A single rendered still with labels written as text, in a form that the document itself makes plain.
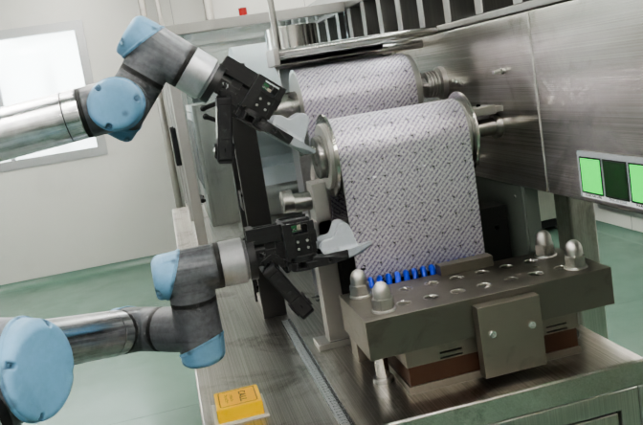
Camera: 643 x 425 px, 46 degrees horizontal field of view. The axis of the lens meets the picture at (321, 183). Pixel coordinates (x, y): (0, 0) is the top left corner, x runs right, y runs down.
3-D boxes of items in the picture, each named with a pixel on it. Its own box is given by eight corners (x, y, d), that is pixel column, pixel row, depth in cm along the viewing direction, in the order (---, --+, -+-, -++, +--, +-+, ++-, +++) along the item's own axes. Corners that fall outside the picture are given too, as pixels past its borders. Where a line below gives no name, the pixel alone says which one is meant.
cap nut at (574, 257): (559, 267, 120) (556, 239, 120) (579, 262, 121) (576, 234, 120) (571, 272, 117) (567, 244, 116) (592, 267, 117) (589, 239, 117)
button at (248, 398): (215, 407, 119) (212, 392, 119) (258, 397, 120) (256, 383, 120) (219, 426, 112) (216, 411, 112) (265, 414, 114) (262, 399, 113)
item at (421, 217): (359, 288, 129) (343, 183, 126) (484, 261, 134) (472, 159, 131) (360, 289, 129) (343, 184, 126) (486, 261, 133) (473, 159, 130)
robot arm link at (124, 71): (80, 122, 114) (117, 59, 114) (91, 120, 125) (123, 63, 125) (126, 147, 116) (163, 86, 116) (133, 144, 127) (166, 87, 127)
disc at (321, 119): (323, 192, 140) (311, 114, 138) (326, 191, 140) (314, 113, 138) (343, 202, 125) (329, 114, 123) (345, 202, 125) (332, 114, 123)
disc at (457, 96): (450, 168, 144) (439, 92, 142) (453, 168, 145) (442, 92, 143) (482, 175, 130) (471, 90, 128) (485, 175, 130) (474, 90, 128)
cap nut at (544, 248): (530, 255, 129) (527, 230, 129) (549, 251, 130) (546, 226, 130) (541, 259, 126) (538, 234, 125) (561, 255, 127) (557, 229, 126)
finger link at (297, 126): (331, 128, 126) (284, 100, 124) (314, 159, 126) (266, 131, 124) (328, 128, 129) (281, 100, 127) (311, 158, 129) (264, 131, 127)
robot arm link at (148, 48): (113, 56, 125) (139, 12, 125) (172, 91, 127) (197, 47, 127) (109, 55, 117) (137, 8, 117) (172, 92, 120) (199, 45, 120)
